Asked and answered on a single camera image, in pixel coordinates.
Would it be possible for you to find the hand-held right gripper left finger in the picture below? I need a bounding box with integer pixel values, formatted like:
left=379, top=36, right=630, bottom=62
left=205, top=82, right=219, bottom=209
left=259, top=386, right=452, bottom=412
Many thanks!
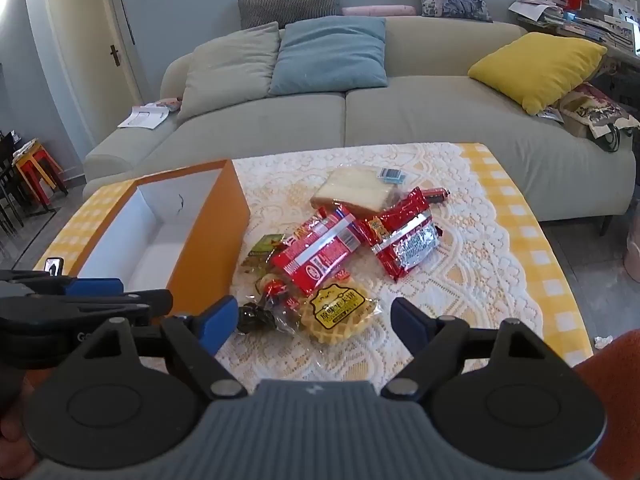
left=47, top=295, right=248, bottom=402

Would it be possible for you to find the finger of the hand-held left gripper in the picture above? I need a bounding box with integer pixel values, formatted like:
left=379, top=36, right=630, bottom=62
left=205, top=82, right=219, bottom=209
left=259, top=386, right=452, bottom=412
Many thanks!
left=0, top=269, right=125, bottom=299
left=0, top=288, right=174, bottom=332

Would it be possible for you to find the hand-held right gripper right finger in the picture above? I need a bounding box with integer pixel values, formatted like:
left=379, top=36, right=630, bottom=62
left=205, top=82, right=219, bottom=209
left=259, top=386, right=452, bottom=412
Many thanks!
left=381, top=297, right=578, bottom=402

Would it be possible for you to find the dark preserved fruit packet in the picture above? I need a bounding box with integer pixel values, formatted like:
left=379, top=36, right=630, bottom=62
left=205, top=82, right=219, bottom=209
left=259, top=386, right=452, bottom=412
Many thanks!
left=237, top=276, right=301, bottom=335

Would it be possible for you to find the waffle packet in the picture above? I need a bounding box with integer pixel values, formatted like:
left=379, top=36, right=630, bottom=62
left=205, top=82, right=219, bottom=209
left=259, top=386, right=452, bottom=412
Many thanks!
left=295, top=280, right=382, bottom=347

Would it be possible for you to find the dark red snack packet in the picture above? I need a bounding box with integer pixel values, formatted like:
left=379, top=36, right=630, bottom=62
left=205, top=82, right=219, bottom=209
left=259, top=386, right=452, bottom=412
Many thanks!
left=367, top=187, right=443, bottom=282

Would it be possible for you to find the orange cardboard box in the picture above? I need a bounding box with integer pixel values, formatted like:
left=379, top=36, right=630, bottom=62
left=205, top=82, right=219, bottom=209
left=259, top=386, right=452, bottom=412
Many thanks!
left=75, top=159, right=251, bottom=317

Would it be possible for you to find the prawn stick snack packet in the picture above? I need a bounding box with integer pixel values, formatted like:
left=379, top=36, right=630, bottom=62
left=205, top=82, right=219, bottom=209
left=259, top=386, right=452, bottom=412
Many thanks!
left=291, top=212, right=389, bottom=251

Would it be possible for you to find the red white label snack packet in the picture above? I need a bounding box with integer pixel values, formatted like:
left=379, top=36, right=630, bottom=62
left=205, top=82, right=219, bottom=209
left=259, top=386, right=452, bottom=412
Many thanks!
left=270, top=205, right=362, bottom=297

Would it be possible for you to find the person's left hand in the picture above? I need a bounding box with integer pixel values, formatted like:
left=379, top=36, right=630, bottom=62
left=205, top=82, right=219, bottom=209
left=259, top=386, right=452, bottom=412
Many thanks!
left=0, top=375, right=40, bottom=472

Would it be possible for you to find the white lace tablecloth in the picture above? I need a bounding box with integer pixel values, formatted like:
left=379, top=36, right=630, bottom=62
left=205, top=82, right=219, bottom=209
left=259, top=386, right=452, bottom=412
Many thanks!
left=215, top=142, right=547, bottom=394

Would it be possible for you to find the green raisin packet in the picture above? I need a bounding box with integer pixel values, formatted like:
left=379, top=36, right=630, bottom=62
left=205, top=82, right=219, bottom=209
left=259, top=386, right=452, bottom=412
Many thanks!
left=240, top=234, right=287, bottom=281

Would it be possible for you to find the red and yellow stool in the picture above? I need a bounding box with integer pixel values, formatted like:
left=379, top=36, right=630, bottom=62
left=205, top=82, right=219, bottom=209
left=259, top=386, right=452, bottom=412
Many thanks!
left=15, top=142, right=69, bottom=207

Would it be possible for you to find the dark chair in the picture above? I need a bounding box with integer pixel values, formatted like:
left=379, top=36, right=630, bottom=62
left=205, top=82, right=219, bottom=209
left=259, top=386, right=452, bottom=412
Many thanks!
left=0, top=132, right=31, bottom=241

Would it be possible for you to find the wrapped sliced bread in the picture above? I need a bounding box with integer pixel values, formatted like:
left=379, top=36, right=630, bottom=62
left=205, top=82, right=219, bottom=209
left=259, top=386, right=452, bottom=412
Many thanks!
left=310, top=166, right=419, bottom=211

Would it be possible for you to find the white booklet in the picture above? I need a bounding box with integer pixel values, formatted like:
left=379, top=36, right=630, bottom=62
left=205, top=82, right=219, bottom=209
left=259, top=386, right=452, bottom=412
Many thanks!
left=117, top=100, right=181, bottom=131

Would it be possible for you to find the beige sofa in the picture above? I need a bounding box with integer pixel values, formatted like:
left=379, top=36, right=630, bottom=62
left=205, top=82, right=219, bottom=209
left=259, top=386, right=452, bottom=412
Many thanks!
left=82, top=15, right=638, bottom=241

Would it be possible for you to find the orange cloth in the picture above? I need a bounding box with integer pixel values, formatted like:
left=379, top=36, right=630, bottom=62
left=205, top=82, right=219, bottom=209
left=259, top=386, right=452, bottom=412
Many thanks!
left=572, top=329, right=640, bottom=480

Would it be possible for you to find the pink plastic bag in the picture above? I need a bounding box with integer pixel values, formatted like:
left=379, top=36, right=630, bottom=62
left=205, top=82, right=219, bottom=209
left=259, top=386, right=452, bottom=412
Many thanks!
left=625, top=220, right=640, bottom=286

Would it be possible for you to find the beige cushion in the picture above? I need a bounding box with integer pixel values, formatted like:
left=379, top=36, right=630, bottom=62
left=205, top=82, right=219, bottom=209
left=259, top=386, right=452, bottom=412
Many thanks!
left=177, top=21, right=281, bottom=122

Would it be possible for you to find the cream door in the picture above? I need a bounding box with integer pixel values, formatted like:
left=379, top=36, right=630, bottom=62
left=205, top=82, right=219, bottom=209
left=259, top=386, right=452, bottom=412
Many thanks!
left=40, top=0, right=143, bottom=146

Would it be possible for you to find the blue cushion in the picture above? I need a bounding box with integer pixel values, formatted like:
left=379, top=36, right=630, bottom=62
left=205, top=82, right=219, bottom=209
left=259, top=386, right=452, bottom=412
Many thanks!
left=269, top=16, right=390, bottom=97

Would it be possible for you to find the yellow cushion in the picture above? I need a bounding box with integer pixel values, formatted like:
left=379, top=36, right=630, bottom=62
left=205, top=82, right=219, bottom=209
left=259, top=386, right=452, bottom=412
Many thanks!
left=467, top=31, right=608, bottom=116

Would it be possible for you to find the printed tote bag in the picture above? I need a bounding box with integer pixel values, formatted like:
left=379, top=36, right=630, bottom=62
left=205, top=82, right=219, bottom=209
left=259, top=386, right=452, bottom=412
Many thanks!
left=555, top=82, right=640, bottom=153

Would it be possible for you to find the pink rolled blanket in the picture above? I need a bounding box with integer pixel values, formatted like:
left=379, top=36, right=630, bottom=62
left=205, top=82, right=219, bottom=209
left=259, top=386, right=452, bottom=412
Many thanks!
left=341, top=4, right=417, bottom=17

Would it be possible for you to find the grey striped cushion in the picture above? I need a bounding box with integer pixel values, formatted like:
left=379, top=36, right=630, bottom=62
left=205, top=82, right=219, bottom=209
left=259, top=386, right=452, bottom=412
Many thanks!
left=237, top=0, right=341, bottom=31

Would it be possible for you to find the pile of books and magazines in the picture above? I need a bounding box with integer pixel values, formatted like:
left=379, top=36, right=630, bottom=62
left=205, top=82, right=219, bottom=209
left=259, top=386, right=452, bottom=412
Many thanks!
left=507, top=0, right=640, bottom=56

